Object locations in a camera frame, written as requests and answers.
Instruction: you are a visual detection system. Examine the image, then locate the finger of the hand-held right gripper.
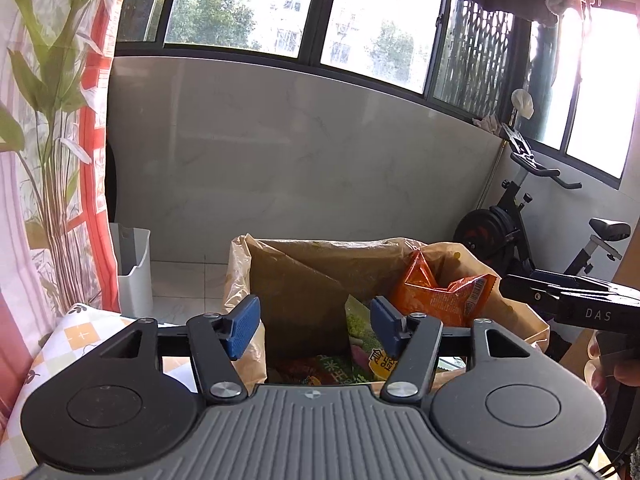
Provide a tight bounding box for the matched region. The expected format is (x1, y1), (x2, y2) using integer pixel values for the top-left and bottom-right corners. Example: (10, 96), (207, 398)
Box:
(530, 270), (614, 294)
(500, 275), (562, 319)

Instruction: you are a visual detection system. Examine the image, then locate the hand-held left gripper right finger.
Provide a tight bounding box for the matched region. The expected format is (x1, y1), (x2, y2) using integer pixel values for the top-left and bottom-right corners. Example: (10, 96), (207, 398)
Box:
(371, 296), (531, 405)

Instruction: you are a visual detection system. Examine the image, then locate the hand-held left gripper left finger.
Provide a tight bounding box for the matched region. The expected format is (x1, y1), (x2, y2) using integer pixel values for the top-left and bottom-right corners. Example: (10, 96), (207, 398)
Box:
(97, 294), (262, 405)

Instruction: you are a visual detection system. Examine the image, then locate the orange snack packet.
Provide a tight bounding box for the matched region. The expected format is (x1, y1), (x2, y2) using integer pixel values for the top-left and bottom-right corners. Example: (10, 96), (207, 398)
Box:
(389, 249), (499, 329)

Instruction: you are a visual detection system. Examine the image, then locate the brown cardboard box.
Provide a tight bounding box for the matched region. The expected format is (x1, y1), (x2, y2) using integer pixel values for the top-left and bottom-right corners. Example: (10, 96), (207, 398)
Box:
(222, 234), (551, 387)

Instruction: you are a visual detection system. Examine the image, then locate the person's right hand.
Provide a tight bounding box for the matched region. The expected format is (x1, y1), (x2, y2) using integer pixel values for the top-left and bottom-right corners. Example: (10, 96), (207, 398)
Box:
(585, 334), (640, 396)

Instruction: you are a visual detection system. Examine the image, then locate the red green snack packet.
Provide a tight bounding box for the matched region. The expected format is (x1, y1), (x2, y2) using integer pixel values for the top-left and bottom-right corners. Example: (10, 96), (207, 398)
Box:
(272, 354), (354, 387)

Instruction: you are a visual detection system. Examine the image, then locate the black exercise bike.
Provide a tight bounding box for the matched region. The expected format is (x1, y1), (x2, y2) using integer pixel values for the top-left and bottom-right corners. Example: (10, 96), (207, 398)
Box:
(452, 124), (633, 292)

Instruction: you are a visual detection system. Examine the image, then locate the white waste bin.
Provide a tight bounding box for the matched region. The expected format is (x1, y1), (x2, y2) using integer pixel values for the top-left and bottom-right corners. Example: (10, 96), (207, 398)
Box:
(109, 222), (154, 317)

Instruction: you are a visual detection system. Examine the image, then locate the floral checked tablecloth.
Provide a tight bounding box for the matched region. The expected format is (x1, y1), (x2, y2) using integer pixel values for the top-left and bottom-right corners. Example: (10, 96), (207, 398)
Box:
(0, 302), (197, 480)

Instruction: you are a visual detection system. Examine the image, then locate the beige rag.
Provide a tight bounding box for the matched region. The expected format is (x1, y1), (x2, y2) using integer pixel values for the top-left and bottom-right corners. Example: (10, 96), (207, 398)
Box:
(472, 113), (504, 135)

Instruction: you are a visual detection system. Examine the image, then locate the white cloth bundle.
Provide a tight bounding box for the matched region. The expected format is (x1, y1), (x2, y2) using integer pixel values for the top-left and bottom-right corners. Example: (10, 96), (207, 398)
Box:
(511, 88), (535, 119)

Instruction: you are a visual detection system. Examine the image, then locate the metal window grille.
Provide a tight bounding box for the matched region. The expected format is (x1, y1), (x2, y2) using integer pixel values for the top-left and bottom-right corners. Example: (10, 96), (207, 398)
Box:
(434, 0), (517, 117)

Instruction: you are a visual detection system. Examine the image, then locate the dark purple hanging garment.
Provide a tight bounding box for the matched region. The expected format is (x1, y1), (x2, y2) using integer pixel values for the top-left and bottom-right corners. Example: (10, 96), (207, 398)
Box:
(456, 0), (560, 27)

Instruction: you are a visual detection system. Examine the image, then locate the printed backdrop cloth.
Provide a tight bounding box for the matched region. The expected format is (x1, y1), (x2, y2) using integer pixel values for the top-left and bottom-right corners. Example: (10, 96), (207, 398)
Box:
(0, 0), (132, 413)

